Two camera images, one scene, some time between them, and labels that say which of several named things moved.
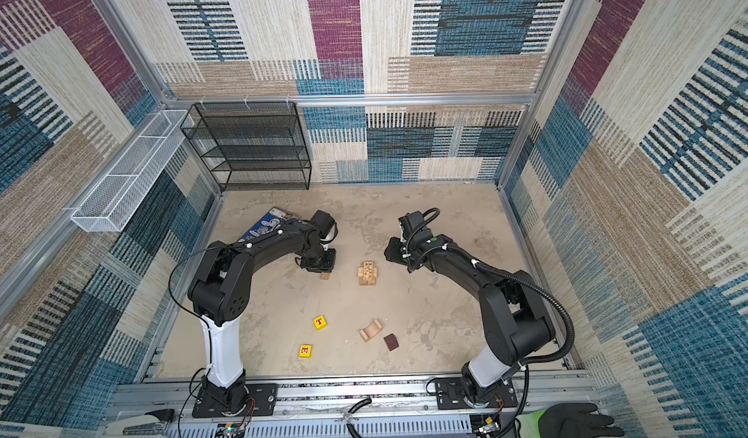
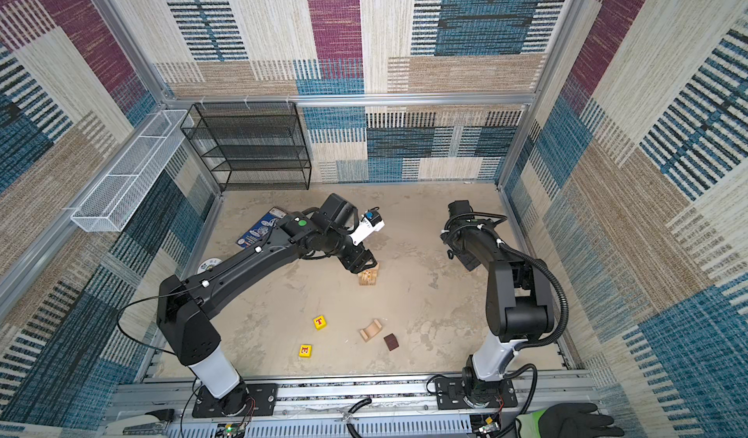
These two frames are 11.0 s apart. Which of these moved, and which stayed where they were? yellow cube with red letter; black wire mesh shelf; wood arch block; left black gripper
Moved: left black gripper
Stayed: yellow cube with red letter; black wire mesh shelf; wood arch block
